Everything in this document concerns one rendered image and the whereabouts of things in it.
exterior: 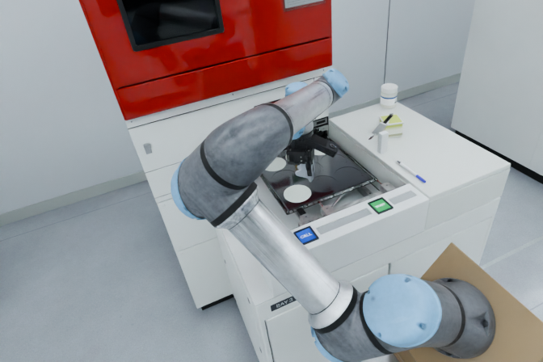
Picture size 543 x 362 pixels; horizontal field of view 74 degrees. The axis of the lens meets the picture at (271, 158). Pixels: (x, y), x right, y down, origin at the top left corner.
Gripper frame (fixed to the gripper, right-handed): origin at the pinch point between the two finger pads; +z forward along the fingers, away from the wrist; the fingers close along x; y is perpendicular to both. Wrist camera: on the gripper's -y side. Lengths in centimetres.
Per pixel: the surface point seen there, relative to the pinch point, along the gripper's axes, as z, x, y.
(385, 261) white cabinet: 22.1, 15.0, -25.2
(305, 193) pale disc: 7.3, -0.1, 3.0
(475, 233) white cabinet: 31, -9, -58
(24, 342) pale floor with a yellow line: 93, 36, 157
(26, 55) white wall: -21, -86, 195
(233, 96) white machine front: -21.1, -21.7, 31.9
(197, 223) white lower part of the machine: 32, -4, 55
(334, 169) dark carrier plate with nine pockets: 8.0, -15.6, -6.1
